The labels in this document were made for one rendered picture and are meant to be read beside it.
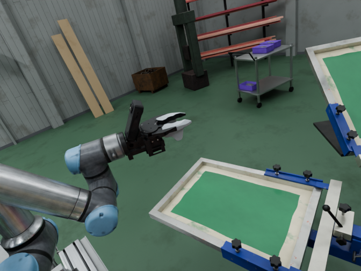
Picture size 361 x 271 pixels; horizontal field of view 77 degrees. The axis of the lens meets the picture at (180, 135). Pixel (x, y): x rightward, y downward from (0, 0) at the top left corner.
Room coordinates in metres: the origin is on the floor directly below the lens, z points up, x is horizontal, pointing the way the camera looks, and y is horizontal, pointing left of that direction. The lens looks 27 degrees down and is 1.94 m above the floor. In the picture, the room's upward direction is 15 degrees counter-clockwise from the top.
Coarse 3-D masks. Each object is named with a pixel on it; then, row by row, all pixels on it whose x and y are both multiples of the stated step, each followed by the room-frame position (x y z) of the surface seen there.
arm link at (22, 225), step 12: (0, 204) 0.50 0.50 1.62; (0, 216) 0.49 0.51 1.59; (12, 216) 0.50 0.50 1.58; (24, 216) 0.52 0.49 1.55; (36, 216) 0.56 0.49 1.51; (0, 228) 0.49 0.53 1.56; (12, 228) 0.49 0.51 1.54; (24, 228) 0.50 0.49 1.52; (36, 228) 0.52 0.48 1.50; (48, 228) 0.55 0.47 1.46; (12, 240) 0.48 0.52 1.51; (24, 240) 0.48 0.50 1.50; (36, 240) 0.49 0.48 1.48; (48, 240) 0.52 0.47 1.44; (12, 252) 0.47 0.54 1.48; (48, 252) 0.48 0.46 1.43
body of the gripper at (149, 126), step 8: (152, 120) 0.64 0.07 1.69; (144, 128) 0.60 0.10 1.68; (152, 128) 0.59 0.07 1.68; (120, 136) 0.58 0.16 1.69; (136, 136) 0.60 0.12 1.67; (144, 136) 0.58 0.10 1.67; (152, 136) 0.58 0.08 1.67; (128, 144) 0.59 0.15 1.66; (136, 144) 0.59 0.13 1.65; (144, 144) 0.60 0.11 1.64; (152, 144) 0.59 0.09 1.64; (160, 144) 0.59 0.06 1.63; (128, 152) 0.57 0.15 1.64; (136, 152) 0.59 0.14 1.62; (152, 152) 0.58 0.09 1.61; (160, 152) 0.59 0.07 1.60
